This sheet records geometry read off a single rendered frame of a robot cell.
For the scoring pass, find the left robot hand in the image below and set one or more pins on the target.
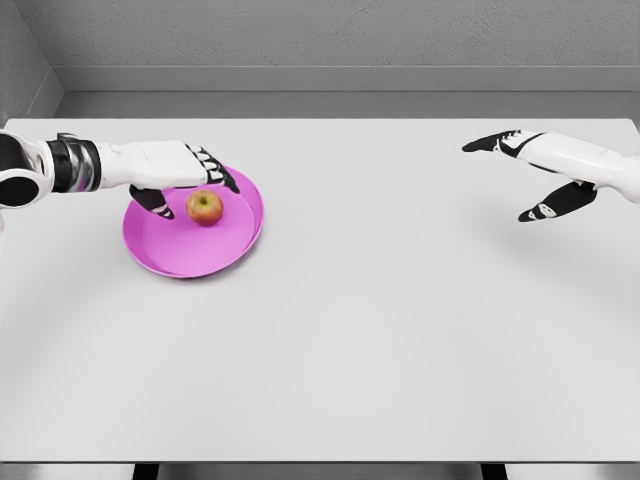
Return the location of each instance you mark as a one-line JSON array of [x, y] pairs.
[[160, 164]]

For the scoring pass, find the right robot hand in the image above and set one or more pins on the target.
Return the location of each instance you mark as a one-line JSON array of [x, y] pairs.
[[555, 155]]

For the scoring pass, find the red-yellow apple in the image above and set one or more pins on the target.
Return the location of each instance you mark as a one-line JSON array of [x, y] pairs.
[[204, 208]]

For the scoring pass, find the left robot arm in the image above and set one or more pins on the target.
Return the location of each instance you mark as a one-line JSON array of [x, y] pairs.
[[60, 165]]

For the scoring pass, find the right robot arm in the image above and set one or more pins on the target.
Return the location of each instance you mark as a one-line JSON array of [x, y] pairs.
[[627, 175]]

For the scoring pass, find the pink round plate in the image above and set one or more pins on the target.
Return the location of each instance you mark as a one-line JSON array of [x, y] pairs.
[[200, 245]]

